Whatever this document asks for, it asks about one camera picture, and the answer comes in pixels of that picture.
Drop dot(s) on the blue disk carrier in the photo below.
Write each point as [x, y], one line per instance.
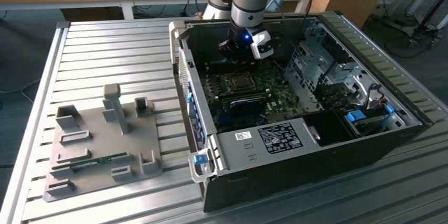
[355, 116]

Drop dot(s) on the blue power supply latch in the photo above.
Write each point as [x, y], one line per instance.
[199, 160]

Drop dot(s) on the silver drive cage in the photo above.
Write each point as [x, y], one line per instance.
[311, 69]

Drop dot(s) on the black PC case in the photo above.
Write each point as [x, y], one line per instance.
[298, 176]

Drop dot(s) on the brown under-desk cabinet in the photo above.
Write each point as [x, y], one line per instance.
[91, 14]

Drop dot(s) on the green motherboard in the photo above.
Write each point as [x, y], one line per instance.
[281, 98]

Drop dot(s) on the wheeled equipment stand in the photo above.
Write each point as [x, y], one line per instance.
[399, 23]

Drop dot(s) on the grey parts rack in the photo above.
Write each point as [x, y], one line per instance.
[102, 140]

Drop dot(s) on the black side camera box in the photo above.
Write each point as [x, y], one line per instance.
[226, 48]

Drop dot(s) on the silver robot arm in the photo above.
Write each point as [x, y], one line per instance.
[250, 1]

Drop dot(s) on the blue drive latch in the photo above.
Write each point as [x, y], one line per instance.
[390, 110]

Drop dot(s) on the silver power supply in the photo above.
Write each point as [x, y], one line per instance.
[238, 155]

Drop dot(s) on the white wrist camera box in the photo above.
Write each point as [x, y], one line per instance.
[263, 47]

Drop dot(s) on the black blue graphics card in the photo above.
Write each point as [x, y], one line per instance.
[247, 108]

